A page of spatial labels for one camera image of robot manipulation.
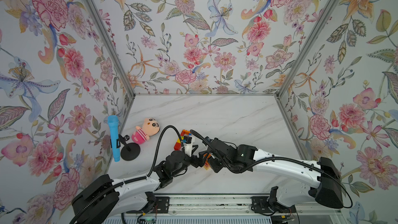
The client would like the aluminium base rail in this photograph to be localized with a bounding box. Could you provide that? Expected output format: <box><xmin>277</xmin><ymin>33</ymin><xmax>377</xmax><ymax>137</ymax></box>
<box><xmin>123</xmin><ymin>194</ymin><xmax>337</xmax><ymax>215</ymax></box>

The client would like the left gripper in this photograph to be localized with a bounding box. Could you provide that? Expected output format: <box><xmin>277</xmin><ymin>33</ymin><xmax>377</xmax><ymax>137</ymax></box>
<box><xmin>171</xmin><ymin>147</ymin><xmax>210</xmax><ymax>177</ymax></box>

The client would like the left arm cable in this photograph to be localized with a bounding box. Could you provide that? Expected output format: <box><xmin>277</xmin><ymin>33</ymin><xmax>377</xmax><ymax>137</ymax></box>
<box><xmin>69</xmin><ymin>125</ymin><xmax>184</xmax><ymax>224</ymax></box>

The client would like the orange tall long brick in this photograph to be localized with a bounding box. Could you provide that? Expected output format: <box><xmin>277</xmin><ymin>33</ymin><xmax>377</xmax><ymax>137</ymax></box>
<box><xmin>182</xmin><ymin>130</ymin><xmax>191</xmax><ymax>135</ymax></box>

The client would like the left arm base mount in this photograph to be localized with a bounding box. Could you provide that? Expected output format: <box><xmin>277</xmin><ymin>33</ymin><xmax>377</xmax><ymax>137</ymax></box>
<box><xmin>140</xmin><ymin>192</ymin><xmax>170</xmax><ymax>214</ymax></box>

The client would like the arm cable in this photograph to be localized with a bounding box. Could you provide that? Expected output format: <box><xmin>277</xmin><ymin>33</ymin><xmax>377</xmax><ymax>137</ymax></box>
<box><xmin>189</xmin><ymin>129</ymin><xmax>353</xmax><ymax>209</ymax></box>
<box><xmin>69</xmin><ymin>125</ymin><xmax>184</xmax><ymax>224</ymax></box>

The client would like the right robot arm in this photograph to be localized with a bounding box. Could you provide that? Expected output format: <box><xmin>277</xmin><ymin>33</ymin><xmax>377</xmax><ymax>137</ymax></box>
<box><xmin>202</xmin><ymin>137</ymin><xmax>344</xmax><ymax>212</ymax></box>

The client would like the plush doll pink dress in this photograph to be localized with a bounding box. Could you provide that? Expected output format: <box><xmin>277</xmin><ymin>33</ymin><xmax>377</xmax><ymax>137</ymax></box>
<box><xmin>131</xmin><ymin>118</ymin><xmax>160</xmax><ymax>145</ymax></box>

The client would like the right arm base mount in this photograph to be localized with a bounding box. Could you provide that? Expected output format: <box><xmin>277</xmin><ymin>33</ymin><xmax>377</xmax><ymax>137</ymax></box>
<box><xmin>251</xmin><ymin>186</ymin><xmax>296</xmax><ymax>216</ymax></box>

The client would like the red square brick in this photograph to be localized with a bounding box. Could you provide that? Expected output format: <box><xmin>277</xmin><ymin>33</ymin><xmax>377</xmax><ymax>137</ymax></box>
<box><xmin>174</xmin><ymin>142</ymin><xmax>181</xmax><ymax>150</ymax></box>

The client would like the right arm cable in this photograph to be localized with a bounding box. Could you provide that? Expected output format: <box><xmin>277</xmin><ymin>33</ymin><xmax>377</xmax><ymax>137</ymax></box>
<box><xmin>189</xmin><ymin>129</ymin><xmax>353</xmax><ymax>209</ymax></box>

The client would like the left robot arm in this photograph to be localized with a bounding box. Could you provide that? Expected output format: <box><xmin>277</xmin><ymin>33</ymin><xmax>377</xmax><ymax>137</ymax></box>
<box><xmin>70</xmin><ymin>150</ymin><xmax>208</xmax><ymax>224</ymax></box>

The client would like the blue toy microphone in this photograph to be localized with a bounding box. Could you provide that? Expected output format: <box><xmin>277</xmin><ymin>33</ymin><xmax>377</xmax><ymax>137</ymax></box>
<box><xmin>107</xmin><ymin>115</ymin><xmax>121</xmax><ymax>162</ymax></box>

